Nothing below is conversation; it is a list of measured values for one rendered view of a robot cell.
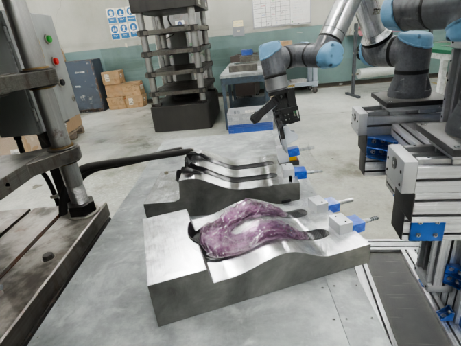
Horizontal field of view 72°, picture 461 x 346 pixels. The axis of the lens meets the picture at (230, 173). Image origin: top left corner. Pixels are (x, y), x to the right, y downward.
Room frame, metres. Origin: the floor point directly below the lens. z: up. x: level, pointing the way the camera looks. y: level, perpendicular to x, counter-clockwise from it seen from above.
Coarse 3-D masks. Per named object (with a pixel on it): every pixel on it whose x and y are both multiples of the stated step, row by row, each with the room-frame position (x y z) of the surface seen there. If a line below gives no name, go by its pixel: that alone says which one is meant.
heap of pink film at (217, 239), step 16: (240, 208) 0.72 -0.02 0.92; (256, 208) 0.71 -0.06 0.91; (272, 208) 0.73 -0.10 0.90; (208, 224) 0.69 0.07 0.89; (224, 224) 0.68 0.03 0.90; (256, 224) 0.64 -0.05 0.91; (272, 224) 0.62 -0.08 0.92; (288, 224) 0.64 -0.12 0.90; (208, 240) 0.61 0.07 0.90; (224, 240) 0.61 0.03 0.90; (240, 240) 0.61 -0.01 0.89; (256, 240) 0.59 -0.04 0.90; (272, 240) 0.59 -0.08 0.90; (224, 256) 0.58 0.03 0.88
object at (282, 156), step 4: (276, 148) 1.04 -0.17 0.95; (280, 148) 1.04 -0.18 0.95; (288, 148) 1.06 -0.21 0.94; (292, 148) 1.04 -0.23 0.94; (296, 148) 1.04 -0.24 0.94; (300, 148) 1.05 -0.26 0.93; (304, 148) 1.05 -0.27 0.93; (308, 148) 1.05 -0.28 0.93; (312, 148) 1.05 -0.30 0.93; (276, 152) 1.08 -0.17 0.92; (280, 152) 1.04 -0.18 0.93; (284, 152) 1.04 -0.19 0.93; (288, 152) 1.04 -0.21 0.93; (292, 152) 1.04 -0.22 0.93; (296, 152) 1.04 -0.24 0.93; (280, 156) 1.04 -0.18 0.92; (284, 156) 1.03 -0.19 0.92; (288, 156) 1.03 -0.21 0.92; (292, 156) 1.04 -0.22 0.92; (280, 160) 1.03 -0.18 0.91; (284, 160) 1.03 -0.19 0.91; (288, 160) 1.03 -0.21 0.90
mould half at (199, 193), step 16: (224, 160) 1.12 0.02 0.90; (240, 160) 1.14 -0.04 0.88; (256, 160) 1.11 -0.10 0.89; (272, 160) 1.08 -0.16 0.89; (160, 176) 1.12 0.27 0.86; (192, 176) 0.91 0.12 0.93; (208, 176) 0.93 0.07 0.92; (240, 176) 0.98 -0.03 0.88; (160, 192) 0.98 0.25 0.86; (176, 192) 0.96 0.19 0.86; (192, 192) 0.90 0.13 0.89; (208, 192) 0.90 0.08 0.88; (224, 192) 0.89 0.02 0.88; (240, 192) 0.89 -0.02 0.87; (256, 192) 0.89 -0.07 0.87; (272, 192) 0.88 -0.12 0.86; (288, 192) 0.88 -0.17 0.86; (144, 208) 0.91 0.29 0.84; (160, 208) 0.91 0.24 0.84; (176, 208) 0.90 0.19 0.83; (192, 208) 0.90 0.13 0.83; (208, 208) 0.90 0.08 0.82
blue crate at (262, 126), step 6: (228, 126) 4.13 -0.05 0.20; (234, 126) 4.12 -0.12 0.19; (240, 126) 4.12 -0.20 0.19; (246, 126) 4.11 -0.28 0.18; (252, 126) 4.10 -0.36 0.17; (258, 126) 4.09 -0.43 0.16; (264, 126) 4.09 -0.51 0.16; (270, 126) 4.08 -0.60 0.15; (228, 132) 4.15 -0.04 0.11; (234, 132) 4.13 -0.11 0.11; (240, 132) 4.12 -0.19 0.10
